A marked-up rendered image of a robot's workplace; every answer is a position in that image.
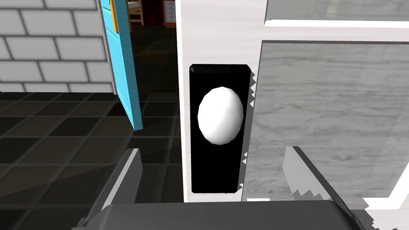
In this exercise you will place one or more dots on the white and grey door leaf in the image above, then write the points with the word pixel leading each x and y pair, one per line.
pixel 319 105

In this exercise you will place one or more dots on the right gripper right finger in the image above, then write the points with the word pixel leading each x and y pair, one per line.
pixel 308 179

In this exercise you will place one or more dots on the light blue door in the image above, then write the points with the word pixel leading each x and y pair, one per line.
pixel 123 60

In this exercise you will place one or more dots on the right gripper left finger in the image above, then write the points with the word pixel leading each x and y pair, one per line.
pixel 123 180

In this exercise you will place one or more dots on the wooden chair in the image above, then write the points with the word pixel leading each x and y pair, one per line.
pixel 135 11

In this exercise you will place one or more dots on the red wooden cabinet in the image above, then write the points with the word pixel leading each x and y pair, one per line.
pixel 169 12

